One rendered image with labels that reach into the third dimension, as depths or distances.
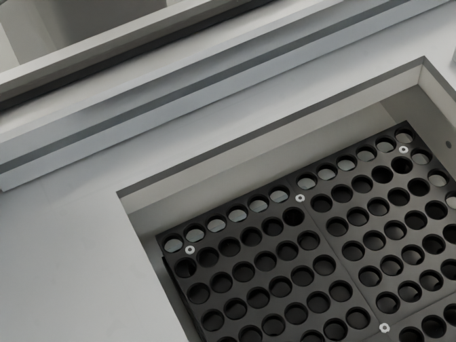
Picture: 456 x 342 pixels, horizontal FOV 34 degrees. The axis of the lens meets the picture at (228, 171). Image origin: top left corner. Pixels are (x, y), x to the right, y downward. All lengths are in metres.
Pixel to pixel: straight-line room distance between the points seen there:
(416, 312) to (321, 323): 0.05
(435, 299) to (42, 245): 0.21
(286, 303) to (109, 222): 0.11
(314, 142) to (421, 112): 0.08
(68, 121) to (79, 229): 0.06
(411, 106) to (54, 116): 0.26
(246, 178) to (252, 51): 0.14
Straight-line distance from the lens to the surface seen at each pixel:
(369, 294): 0.43
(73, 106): 0.39
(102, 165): 0.42
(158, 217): 0.53
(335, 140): 0.55
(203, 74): 0.41
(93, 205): 0.41
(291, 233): 0.44
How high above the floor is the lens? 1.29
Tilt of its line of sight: 57 degrees down
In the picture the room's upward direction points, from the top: 6 degrees counter-clockwise
